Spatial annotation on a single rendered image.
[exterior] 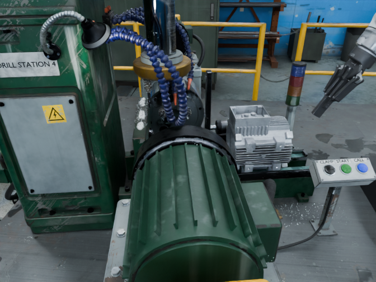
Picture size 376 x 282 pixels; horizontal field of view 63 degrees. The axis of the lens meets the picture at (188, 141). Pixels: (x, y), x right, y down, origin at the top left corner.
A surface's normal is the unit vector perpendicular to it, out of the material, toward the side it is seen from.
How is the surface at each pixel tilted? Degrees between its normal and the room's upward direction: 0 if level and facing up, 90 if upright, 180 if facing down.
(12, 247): 0
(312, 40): 90
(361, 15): 90
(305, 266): 0
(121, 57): 90
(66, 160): 90
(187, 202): 5
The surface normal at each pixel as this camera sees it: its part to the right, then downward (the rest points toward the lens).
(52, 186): 0.07, 0.51
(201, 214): 0.07, -0.86
